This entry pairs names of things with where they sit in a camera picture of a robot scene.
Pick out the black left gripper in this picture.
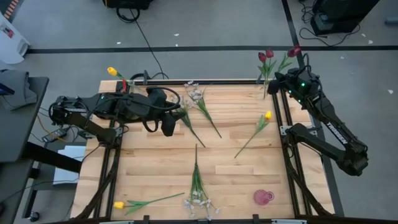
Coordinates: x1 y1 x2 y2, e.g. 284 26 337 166
143 86 188 138

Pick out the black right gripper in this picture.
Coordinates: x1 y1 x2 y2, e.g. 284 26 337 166
267 69 298 96

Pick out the yellow artificial tulip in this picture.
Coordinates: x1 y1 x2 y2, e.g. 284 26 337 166
107 66 134 86
113 192 186 216
233 110 273 159

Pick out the dark red artificial tulip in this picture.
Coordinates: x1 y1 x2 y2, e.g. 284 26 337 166
263 48 278 100
277 44 302 74
257 51 271 100

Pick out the clear glass vase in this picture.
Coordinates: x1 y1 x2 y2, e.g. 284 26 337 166
262 79 275 101
127 80 146 94

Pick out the pink glass vase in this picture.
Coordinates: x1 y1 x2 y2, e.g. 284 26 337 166
252 189 275 207

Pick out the white artificial flower bunch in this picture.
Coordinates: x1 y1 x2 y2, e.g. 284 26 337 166
182 143 221 220
183 80 223 139
175 95 206 149

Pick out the black power adapter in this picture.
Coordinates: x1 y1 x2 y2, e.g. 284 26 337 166
41 126 68 144
76 129 94 140

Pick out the black equipment case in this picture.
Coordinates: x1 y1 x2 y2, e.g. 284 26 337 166
310 0 381 36

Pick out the black box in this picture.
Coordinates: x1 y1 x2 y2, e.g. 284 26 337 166
102 0 155 10

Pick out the white paper sheet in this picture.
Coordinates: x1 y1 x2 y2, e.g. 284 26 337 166
52 144 87 187

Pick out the grey cloth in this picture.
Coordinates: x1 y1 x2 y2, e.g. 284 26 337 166
0 68 39 111

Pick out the dark grey desk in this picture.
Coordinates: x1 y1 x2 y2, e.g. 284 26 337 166
0 76 50 164

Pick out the white plastic container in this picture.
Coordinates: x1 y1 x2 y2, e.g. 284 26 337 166
0 12 31 65

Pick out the orange black striped board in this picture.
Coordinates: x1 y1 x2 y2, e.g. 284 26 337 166
2 0 20 20

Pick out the black aluminium table frame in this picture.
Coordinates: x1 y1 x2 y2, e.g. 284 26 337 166
74 78 333 224

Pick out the black floor cable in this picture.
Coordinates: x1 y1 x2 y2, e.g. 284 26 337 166
116 6 170 81

